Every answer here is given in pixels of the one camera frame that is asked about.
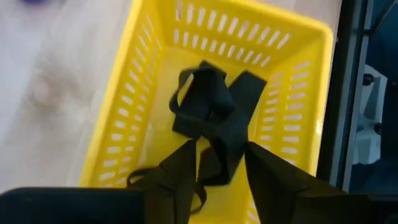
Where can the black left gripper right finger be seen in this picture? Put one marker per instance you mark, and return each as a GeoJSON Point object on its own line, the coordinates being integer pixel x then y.
{"type": "Point", "coordinates": [286, 196]}

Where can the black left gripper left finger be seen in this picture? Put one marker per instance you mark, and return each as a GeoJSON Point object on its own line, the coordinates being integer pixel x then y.
{"type": "Point", "coordinates": [174, 186]}

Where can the yellow plastic basket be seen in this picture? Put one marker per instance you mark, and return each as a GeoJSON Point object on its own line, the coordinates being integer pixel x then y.
{"type": "Point", "coordinates": [130, 93]}

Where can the black aluminium table frame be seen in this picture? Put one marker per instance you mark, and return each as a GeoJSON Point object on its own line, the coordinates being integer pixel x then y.
{"type": "Point", "coordinates": [329, 109]}

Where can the white plastic bracket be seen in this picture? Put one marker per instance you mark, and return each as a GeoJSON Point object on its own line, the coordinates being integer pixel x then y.
{"type": "Point", "coordinates": [370, 146]}

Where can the silver aluminium rail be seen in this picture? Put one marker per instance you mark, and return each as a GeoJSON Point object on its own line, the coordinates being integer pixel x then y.
{"type": "Point", "coordinates": [354, 93]}

